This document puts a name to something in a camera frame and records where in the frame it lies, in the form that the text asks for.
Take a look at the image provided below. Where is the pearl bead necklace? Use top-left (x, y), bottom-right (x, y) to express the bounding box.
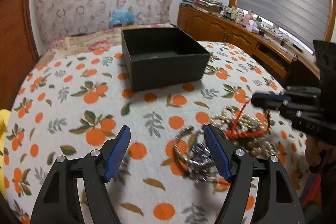
top-left (209, 105), bottom-right (278, 158)

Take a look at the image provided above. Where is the red string bracelet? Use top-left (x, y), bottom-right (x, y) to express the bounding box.
top-left (226, 98), bottom-right (271, 139)

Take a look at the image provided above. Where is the purple crystal silver bracelet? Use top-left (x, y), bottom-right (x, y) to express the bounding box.
top-left (186, 141), bottom-right (220, 183)

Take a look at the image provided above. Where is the silver bangle bracelet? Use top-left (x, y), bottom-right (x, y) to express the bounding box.
top-left (174, 126), bottom-right (203, 169)

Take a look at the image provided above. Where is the black open jewelry box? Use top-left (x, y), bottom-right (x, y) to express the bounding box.
top-left (121, 27), bottom-right (210, 92)

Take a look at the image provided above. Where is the person's right hand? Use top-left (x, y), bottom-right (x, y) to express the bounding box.
top-left (305, 135), bottom-right (335, 173)

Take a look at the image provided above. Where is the wooden sideboard cabinet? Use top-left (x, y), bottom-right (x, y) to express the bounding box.
top-left (177, 5), bottom-right (319, 87)

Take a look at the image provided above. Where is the pink bottle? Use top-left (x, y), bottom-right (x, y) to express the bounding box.
top-left (241, 10), bottom-right (253, 27)

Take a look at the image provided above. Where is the orange fruit print blanket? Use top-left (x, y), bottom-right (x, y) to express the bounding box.
top-left (3, 42), bottom-right (309, 223)

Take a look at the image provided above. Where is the yellow plush toy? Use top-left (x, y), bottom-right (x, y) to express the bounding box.
top-left (0, 109), bottom-right (11, 201)

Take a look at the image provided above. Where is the stack of folded clothes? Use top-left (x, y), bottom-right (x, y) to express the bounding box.
top-left (180, 0), bottom-right (223, 14)

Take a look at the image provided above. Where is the wooden louvered door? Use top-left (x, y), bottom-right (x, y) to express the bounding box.
top-left (1, 0), bottom-right (39, 110)

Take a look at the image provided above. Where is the floral bed quilt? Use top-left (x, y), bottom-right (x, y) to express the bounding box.
top-left (39, 23), bottom-right (176, 64)

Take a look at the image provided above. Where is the blue plastic bag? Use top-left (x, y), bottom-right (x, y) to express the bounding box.
top-left (109, 10), bottom-right (135, 28)

